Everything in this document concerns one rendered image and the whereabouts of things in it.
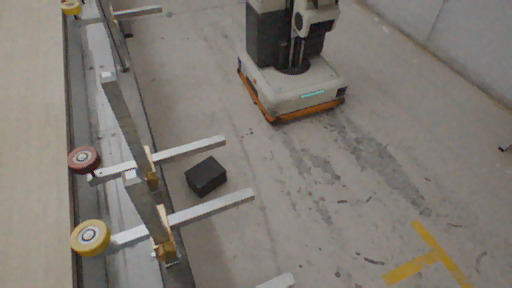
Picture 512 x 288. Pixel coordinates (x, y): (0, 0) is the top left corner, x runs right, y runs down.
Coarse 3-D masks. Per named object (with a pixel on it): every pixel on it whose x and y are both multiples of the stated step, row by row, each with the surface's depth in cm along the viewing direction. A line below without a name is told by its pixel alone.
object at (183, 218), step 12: (240, 192) 88; (252, 192) 88; (204, 204) 85; (216, 204) 85; (228, 204) 85; (240, 204) 88; (168, 216) 82; (180, 216) 82; (192, 216) 82; (204, 216) 84; (144, 228) 80; (120, 240) 77; (132, 240) 78; (144, 240) 80; (108, 252) 77
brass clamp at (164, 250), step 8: (160, 208) 82; (168, 224) 80; (168, 232) 78; (152, 240) 77; (168, 240) 77; (160, 248) 75; (168, 248) 76; (176, 248) 78; (160, 256) 75; (168, 256) 77
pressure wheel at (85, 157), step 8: (72, 152) 87; (80, 152) 88; (88, 152) 88; (96, 152) 88; (72, 160) 85; (80, 160) 86; (88, 160) 86; (96, 160) 87; (72, 168) 84; (80, 168) 84; (88, 168) 85; (96, 168) 88
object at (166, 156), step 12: (192, 144) 102; (204, 144) 102; (216, 144) 104; (156, 156) 98; (168, 156) 99; (180, 156) 101; (108, 168) 95; (120, 168) 95; (132, 168) 96; (96, 180) 93; (108, 180) 95
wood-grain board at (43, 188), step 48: (0, 0) 148; (48, 0) 150; (0, 48) 122; (48, 48) 123; (0, 96) 103; (48, 96) 104; (0, 144) 89; (48, 144) 90; (0, 192) 79; (48, 192) 79; (0, 240) 71; (48, 240) 71
